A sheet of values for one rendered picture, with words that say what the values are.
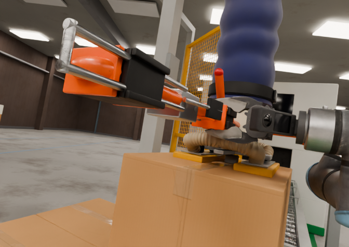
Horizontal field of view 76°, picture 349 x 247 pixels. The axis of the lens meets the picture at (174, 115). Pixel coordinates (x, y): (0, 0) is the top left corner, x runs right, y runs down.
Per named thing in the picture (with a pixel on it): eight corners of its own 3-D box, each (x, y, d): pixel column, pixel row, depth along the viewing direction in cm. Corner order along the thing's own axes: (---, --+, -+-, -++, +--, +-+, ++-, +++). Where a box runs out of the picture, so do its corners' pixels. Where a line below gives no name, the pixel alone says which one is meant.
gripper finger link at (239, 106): (214, 106, 60) (247, 119, 56) (207, 102, 55) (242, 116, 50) (219, 95, 60) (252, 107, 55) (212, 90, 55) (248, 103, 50)
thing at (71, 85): (115, 105, 32) (121, 70, 32) (158, 109, 28) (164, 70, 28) (61, 92, 24) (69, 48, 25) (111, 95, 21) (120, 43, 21)
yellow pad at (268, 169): (252, 163, 90) (253, 151, 91) (279, 168, 86) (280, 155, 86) (232, 170, 61) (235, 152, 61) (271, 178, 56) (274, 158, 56)
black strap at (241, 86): (217, 103, 94) (219, 94, 95) (277, 107, 83) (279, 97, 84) (198, 91, 75) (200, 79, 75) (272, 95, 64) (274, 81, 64)
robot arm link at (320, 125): (332, 153, 40) (337, 101, 41) (301, 148, 43) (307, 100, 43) (324, 153, 48) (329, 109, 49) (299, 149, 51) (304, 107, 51)
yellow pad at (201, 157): (207, 154, 99) (209, 143, 100) (230, 158, 95) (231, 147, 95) (172, 157, 70) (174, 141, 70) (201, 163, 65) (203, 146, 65)
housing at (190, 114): (165, 119, 42) (169, 95, 43) (198, 122, 39) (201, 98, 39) (144, 114, 36) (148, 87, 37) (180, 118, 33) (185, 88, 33)
